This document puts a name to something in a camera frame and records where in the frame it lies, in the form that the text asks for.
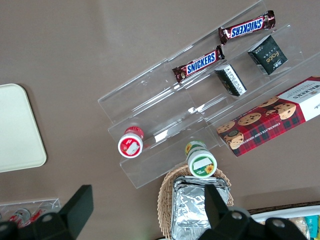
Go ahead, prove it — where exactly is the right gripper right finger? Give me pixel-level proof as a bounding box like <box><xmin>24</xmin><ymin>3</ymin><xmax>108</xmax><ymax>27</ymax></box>
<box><xmin>201</xmin><ymin>184</ymin><xmax>311</xmax><ymax>240</ymax></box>

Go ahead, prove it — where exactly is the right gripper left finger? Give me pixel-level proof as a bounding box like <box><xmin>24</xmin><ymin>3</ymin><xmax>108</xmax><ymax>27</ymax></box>
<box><xmin>0</xmin><ymin>184</ymin><xmax>95</xmax><ymax>240</ymax></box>

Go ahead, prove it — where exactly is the aluminium foil tray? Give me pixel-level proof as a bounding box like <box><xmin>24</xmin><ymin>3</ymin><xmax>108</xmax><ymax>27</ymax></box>
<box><xmin>171</xmin><ymin>175</ymin><xmax>232</xmax><ymax>240</ymax></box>

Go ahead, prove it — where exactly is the light oval wicker basket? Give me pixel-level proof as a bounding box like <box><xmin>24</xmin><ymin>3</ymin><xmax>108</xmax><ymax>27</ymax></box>
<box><xmin>156</xmin><ymin>166</ymin><xmax>235</xmax><ymax>240</ymax></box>

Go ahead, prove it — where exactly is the beige plastic tray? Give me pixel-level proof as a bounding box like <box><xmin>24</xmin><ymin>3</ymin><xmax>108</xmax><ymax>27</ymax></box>
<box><xmin>0</xmin><ymin>83</ymin><xmax>48</xmax><ymax>173</ymax></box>

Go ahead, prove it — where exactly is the clear acrylic bottle rack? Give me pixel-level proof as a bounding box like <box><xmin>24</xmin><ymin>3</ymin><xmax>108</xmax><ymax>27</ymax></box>
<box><xmin>0</xmin><ymin>198</ymin><xmax>62</xmax><ymax>225</ymax></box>

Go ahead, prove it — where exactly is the red Coca-Cola bottle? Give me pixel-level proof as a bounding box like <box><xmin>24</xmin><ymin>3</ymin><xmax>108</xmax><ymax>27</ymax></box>
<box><xmin>29</xmin><ymin>209</ymin><xmax>47</xmax><ymax>225</ymax></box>
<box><xmin>9</xmin><ymin>207</ymin><xmax>31</xmax><ymax>222</ymax></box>

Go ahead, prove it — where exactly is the green lidded cup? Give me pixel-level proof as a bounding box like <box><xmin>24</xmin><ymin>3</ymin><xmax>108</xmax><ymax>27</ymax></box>
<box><xmin>184</xmin><ymin>140</ymin><xmax>218</xmax><ymax>179</ymax></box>

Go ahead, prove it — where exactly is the white snack bin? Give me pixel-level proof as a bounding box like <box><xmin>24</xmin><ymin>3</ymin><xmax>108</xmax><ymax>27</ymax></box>
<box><xmin>249</xmin><ymin>205</ymin><xmax>320</xmax><ymax>240</ymax></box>

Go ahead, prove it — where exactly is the clear rice cracker pack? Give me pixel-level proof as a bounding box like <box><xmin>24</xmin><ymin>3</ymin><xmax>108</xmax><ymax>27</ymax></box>
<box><xmin>289</xmin><ymin>216</ymin><xmax>307</xmax><ymax>238</ymax></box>

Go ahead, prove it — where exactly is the red lidded cup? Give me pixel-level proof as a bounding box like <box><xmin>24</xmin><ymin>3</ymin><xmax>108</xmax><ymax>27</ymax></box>
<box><xmin>117</xmin><ymin>126</ymin><xmax>145</xmax><ymax>159</ymax></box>

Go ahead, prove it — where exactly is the teal snack pack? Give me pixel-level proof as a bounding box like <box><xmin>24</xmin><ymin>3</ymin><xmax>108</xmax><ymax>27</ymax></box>
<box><xmin>304</xmin><ymin>215</ymin><xmax>320</xmax><ymax>238</ymax></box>

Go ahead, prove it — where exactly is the red tartan Walkers cookie box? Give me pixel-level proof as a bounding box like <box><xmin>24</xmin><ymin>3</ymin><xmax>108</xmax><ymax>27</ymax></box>
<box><xmin>216</xmin><ymin>75</ymin><xmax>320</xmax><ymax>158</ymax></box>

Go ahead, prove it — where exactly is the small black carton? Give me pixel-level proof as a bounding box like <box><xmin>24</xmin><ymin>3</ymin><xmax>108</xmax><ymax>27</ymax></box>
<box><xmin>247</xmin><ymin>34</ymin><xmax>288</xmax><ymax>76</ymax></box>
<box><xmin>214</xmin><ymin>63</ymin><xmax>248</xmax><ymax>97</ymax></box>

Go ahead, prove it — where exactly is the clear acrylic tiered shelf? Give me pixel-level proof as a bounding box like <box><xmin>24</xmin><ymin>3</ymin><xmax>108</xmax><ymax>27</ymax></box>
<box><xmin>97</xmin><ymin>0</ymin><xmax>320</xmax><ymax>190</ymax></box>

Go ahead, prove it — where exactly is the Snickers chocolate bar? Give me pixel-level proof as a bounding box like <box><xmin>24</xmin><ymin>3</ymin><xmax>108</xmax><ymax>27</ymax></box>
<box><xmin>171</xmin><ymin>45</ymin><xmax>225</xmax><ymax>84</ymax></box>
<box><xmin>217</xmin><ymin>9</ymin><xmax>277</xmax><ymax>46</ymax></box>

